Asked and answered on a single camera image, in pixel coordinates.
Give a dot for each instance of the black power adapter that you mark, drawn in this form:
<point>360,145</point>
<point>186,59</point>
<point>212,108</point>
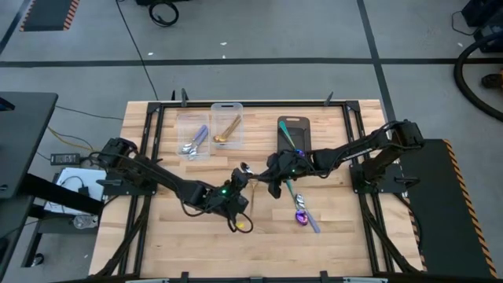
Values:
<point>64,159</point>

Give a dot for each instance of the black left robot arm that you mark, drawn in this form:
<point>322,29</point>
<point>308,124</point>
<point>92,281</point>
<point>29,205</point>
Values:
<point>157,175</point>

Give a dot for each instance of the black desk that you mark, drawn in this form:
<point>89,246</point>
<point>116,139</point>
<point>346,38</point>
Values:
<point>23,137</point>

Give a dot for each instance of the black hazard striped platform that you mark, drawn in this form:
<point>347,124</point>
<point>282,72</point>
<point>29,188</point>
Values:
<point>444,220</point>

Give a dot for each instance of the iridescent rainbow spoon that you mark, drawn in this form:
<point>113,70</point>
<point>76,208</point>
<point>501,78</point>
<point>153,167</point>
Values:
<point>302,217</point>
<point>291,142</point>
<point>286,133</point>

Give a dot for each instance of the black hazard striped floor mat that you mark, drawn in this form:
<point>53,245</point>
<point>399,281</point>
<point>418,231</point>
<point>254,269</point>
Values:
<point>47,13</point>

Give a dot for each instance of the grey plastic bin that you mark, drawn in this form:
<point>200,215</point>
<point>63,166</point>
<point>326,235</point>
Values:
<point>302,131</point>

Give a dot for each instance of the clear plastic bin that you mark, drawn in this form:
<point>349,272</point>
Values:
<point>184,126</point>
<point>220,114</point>

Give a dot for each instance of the person's shoe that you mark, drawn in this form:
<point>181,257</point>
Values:
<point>493,81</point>

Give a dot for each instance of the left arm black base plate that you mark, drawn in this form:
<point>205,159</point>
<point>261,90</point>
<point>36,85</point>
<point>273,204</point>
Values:
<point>118,188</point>

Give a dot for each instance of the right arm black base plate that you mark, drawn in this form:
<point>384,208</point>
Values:
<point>404,182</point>

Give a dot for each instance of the white box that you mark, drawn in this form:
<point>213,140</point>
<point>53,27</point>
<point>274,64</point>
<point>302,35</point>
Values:
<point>70,184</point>

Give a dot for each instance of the black aluminium table frame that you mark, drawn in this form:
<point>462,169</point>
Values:
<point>255,104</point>

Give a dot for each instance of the clear plastic bottle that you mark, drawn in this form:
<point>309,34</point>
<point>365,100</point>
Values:
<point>84,221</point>

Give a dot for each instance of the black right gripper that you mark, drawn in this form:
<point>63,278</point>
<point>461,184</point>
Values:
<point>287,167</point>

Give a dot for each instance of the black equipment case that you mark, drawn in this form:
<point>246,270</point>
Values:
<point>487,15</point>

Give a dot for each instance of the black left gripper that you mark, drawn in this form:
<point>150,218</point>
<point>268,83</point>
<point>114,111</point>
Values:
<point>232,202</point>

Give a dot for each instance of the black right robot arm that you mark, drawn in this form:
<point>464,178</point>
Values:
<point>353,149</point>

